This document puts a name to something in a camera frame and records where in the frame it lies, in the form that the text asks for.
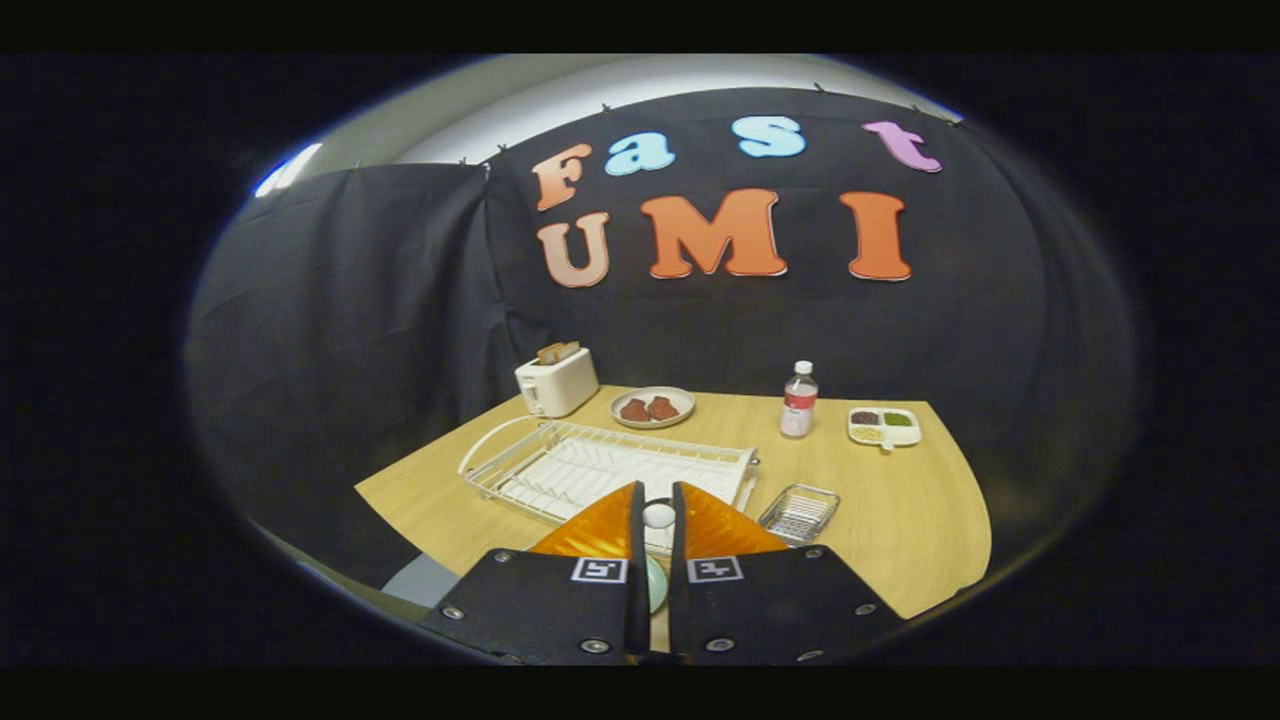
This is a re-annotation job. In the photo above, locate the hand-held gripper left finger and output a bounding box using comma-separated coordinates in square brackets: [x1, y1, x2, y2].
[418, 481, 652, 667]

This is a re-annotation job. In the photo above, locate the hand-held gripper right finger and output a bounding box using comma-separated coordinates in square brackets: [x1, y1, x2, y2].
[667, 481, 907, 667]

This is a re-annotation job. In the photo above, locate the white wire dish rack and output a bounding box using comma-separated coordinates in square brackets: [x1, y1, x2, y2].
[458, 415, 761, 528]

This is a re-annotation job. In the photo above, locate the small metal basket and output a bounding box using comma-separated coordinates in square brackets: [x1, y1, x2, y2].
[758, 484, 841, 544]

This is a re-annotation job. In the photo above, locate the beige plate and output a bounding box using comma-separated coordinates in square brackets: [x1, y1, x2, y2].
[610, 386, 696, 430]

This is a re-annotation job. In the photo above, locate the white divided dish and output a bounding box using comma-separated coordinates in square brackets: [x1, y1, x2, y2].
[847, 406, 923, 453]

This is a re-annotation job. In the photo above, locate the white drip tray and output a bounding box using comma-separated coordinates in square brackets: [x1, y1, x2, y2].
[495, 440, 746, 521]

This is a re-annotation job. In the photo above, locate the clear bottle with red label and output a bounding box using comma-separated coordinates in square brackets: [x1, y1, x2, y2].
[779, 360, 819, 440]

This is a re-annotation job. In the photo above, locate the white toaster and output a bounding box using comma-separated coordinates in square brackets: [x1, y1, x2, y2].
[514, 342, 601, 419]

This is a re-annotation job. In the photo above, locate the ceiling light strip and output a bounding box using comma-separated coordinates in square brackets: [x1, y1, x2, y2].
[253, 142, 324, 199]

